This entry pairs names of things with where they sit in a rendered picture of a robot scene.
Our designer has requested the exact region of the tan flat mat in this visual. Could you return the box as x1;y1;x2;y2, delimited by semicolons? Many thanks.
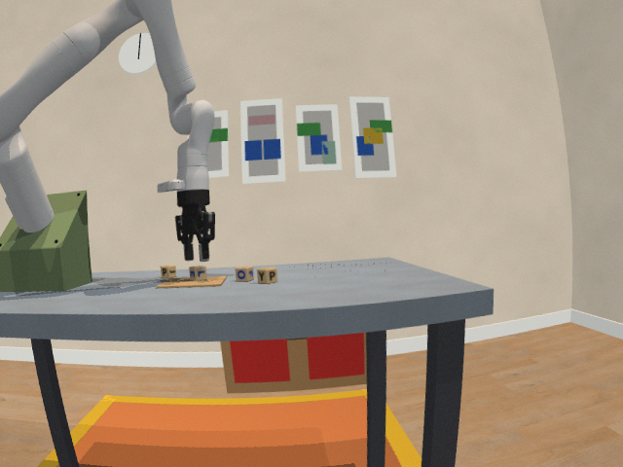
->
157;276;227;289

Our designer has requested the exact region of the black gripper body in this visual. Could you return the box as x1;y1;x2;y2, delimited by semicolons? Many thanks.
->
177;190;210;231

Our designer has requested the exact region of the tan letter block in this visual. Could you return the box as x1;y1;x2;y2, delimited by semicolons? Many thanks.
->
189;266;207;281
257;268;277;284
236;267;254;282
161;265;176;278

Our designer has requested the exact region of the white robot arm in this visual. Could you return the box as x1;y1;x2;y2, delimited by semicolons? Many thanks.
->
0;0;215;233

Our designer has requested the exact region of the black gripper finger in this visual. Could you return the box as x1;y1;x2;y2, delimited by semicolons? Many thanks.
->
189;211;215;262
175;215;194;261

